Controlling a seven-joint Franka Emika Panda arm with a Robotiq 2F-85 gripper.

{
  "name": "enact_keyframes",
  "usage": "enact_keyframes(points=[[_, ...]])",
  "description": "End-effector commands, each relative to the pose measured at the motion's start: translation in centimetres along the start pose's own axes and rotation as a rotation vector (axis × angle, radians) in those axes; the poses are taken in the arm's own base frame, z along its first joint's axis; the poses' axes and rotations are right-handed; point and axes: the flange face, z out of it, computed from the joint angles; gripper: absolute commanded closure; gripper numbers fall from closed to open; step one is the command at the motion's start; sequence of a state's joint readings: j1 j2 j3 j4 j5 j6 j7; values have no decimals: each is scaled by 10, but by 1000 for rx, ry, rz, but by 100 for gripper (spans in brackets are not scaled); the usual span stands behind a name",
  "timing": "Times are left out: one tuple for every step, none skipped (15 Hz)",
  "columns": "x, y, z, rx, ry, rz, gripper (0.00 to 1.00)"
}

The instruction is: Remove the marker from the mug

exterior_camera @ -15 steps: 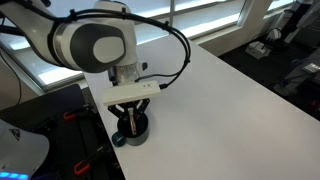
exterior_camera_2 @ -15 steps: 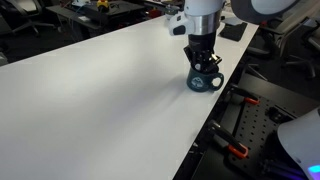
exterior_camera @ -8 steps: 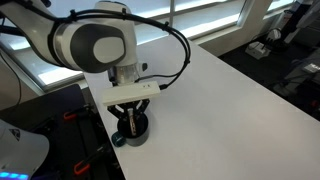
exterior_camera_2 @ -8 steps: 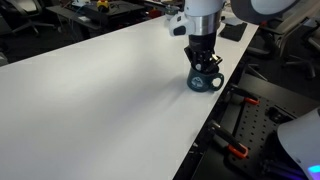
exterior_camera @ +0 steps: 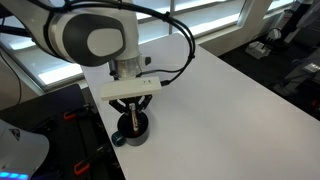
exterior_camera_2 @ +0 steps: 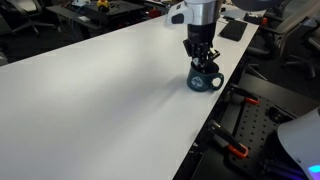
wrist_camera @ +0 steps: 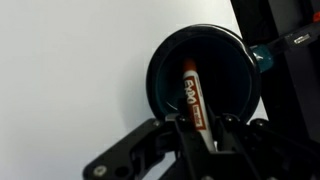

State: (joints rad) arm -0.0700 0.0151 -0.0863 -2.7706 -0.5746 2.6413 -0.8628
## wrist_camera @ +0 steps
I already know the orange-handled black clamp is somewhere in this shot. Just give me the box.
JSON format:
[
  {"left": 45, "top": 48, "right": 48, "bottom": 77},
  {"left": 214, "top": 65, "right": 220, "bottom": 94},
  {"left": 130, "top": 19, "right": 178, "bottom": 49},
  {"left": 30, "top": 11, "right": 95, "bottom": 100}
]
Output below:
[{"left": 263, "top": 11, "right": 320, "bottom": 56}]

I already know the black pegboard plate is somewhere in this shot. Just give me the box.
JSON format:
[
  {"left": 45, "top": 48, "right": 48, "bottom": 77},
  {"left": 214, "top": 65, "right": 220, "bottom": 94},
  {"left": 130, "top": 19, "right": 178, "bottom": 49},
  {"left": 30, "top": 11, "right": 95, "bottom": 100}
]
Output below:
[{"left": 229, "top": 0, "right": 320, "bottom": 144}]

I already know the orange white dry-erase marker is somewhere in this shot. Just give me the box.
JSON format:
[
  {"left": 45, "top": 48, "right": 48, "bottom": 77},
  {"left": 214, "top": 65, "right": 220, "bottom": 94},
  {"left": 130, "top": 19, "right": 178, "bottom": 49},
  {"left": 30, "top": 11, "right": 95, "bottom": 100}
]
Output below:
[{"left": 182, "top": 58, "right": 218, "bottom": 151}]

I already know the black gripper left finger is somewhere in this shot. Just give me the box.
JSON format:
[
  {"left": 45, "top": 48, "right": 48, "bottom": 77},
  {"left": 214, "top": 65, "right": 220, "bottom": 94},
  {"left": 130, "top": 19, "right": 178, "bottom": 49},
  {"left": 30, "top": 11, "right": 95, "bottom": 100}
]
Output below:
[{"left": 82, "top": 113, "right": 214, "bottom": 180}]

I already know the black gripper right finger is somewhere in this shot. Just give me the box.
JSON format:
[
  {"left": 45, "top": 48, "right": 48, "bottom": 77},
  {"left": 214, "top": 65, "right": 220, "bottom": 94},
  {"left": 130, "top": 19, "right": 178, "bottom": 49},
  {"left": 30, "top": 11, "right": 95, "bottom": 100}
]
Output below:
[{"left": 214, "top": 114, "right": 320, "bottom": 180}]

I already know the dark teal mug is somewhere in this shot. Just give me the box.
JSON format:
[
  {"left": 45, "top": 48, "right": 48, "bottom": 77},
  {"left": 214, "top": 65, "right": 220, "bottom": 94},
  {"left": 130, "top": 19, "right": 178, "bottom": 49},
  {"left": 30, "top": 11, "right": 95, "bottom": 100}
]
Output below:
[{"left": 145, "top": 23, "right": 276, "bottom": 124}]

